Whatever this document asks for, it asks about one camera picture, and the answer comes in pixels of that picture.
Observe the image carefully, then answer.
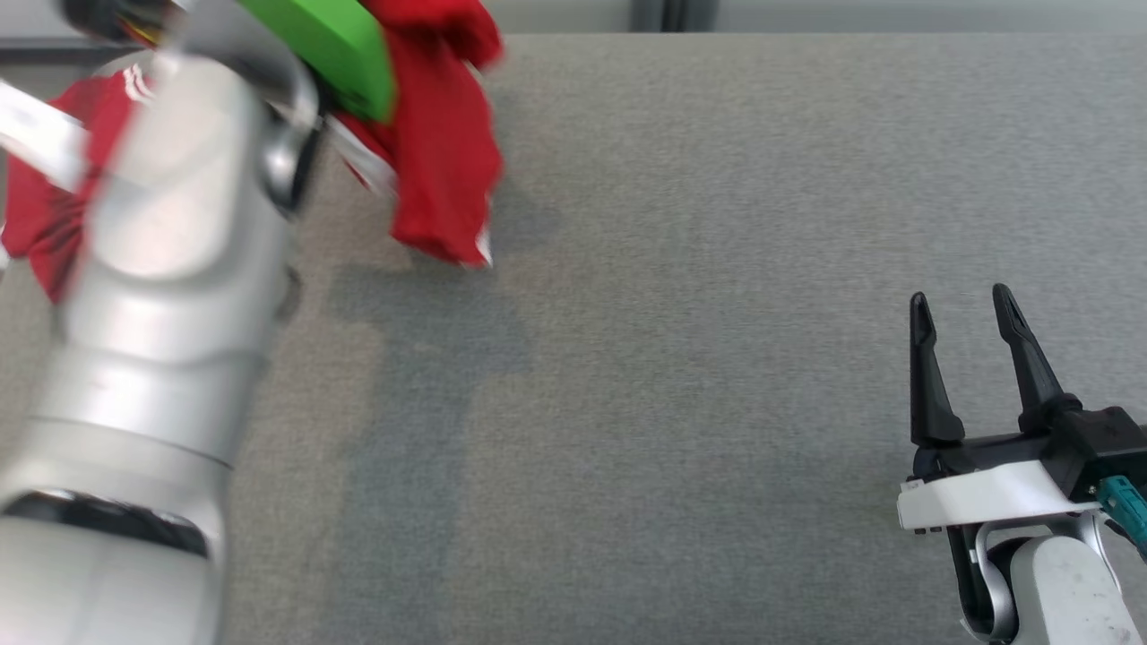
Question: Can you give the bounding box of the black cable teal plug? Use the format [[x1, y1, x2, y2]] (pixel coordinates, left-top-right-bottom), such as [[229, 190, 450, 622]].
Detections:
[[1095, 475, 1147, 561]]

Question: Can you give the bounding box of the white tape tag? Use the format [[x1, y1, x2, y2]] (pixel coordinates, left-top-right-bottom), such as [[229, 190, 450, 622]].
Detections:
[[0, 79, 92, 192]]

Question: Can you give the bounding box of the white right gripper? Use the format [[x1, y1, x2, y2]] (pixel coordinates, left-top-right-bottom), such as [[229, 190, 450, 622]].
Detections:
[[897, 283, 1105, 536]]

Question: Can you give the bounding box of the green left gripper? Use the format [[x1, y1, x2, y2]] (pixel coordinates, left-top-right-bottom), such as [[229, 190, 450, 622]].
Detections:
[[236, 0, 399, 125]]

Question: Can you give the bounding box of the plain red garment white hem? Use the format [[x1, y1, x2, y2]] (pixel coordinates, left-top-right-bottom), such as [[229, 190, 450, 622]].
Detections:
[[327, 0, 505, 270]]

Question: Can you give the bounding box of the dark grey wall post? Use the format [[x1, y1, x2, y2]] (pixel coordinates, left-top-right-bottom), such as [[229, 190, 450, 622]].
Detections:
[[630, 0, 720, 34]]

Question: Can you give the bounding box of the grey fabric sofa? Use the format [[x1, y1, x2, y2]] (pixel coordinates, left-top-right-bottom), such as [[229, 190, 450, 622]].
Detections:
[[0, 34, 1147, 645]]

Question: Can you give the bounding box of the red white numbered jersey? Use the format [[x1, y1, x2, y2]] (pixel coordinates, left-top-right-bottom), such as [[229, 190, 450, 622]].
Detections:
[[0, 67, 160, 307]]

